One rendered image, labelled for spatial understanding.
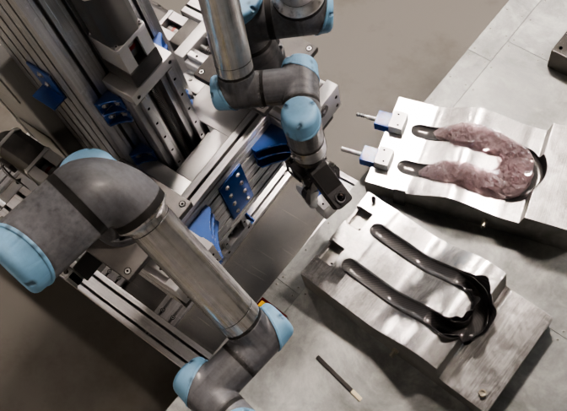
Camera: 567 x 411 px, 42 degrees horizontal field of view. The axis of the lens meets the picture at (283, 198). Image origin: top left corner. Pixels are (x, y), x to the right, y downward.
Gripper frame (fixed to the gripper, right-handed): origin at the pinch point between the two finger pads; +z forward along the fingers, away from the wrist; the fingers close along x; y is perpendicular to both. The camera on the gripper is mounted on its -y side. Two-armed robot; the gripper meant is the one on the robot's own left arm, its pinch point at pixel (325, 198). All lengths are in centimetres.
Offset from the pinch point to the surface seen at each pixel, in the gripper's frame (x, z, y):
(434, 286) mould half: -2.9, 4.1, -31.3
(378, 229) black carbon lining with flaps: -4.7, 6.5, -12.3
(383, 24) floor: -97, 95, 81
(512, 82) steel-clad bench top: -62, 15, -5
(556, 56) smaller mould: -72, 10, -10
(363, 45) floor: -84, 95, 80
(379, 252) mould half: -0.8, 6.4, -16.5
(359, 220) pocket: -3.9, 8.8, -6.5
